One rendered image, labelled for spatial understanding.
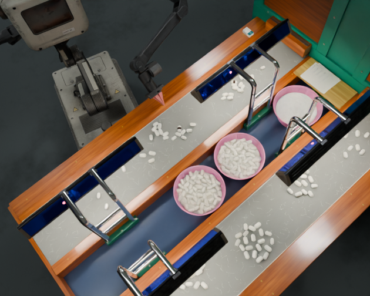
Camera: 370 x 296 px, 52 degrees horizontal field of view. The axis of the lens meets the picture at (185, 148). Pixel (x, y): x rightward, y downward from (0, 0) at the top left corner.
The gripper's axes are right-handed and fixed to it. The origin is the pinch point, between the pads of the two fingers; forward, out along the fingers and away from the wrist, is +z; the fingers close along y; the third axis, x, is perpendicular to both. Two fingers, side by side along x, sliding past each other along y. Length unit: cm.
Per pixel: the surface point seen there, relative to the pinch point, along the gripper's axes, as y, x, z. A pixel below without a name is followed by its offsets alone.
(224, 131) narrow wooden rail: 16.2, -11.4, 30.1
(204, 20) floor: 106, 124, -15
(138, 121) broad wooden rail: -14.5, 12.0, 1.3
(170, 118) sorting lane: 0.7, 7.9, 10.4
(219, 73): 23.2, -30.7, -0.8
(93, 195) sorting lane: -58, 3, 17
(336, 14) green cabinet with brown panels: 87, -43, 9
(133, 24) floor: 57, 150, -47
